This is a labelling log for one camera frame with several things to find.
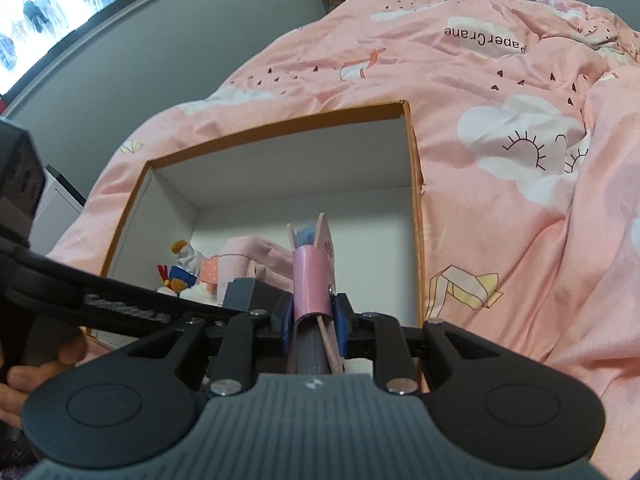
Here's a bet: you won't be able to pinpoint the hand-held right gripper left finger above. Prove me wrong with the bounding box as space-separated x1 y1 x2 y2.
120 305 296 397

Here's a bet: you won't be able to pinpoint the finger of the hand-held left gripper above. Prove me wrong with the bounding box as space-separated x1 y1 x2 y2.
30 252 241 335

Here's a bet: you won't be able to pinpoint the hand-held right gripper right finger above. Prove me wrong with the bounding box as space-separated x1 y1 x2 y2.
332 292 506 396

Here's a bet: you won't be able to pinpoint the dark items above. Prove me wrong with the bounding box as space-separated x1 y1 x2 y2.
222 277 293 313

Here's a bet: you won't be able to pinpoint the pink notebook with strap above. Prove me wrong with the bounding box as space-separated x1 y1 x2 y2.
286 212 346 376

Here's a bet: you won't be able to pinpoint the pink fabric pouch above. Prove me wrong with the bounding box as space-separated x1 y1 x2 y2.
220 237 296 293

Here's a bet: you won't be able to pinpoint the orange cardboard box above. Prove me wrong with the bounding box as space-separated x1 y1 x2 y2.
82 100 426 356

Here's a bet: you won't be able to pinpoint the person's left hand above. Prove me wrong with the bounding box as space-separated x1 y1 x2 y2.
0 332 90 428

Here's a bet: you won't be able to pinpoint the white cabinet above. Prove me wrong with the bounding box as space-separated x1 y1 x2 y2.
30 165 86 261

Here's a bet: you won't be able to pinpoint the pink printed blanket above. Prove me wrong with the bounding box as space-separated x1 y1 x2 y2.
50 0 640 480

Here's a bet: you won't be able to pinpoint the window with dark frame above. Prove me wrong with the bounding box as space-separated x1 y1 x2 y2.
0 0 201 98

